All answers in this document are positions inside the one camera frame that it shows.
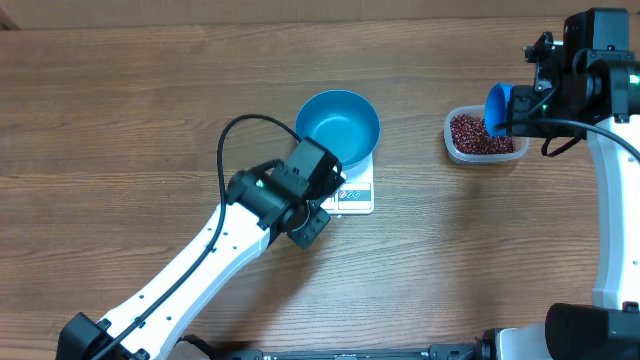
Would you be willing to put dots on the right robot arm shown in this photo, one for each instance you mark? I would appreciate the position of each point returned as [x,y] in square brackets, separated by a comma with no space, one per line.
[586,88]

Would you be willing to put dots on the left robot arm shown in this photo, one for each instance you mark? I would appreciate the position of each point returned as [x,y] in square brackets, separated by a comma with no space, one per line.
[272,199]

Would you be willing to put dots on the clear plastic container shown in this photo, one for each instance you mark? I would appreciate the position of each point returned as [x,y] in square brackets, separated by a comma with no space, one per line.
[521,144]

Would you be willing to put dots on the blue metal bowl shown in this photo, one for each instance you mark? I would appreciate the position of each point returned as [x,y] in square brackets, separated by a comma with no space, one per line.
[342,121]

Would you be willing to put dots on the white digital kitchen scale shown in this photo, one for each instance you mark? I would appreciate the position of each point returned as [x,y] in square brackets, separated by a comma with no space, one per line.
[357,195]

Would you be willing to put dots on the blue plastic measuring scoop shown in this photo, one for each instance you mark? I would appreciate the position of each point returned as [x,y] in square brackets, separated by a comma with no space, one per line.
[495,111]

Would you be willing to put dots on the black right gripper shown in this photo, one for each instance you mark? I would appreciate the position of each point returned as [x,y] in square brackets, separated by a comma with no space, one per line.
[521,104]

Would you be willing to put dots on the red adzuki beans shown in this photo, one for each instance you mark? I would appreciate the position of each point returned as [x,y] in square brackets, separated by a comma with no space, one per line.
[470,136]

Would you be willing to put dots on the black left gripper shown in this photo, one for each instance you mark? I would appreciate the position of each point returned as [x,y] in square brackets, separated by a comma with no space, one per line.
[307,236]

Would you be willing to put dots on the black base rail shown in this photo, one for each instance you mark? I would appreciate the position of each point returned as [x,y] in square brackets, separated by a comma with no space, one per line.
[194,348]

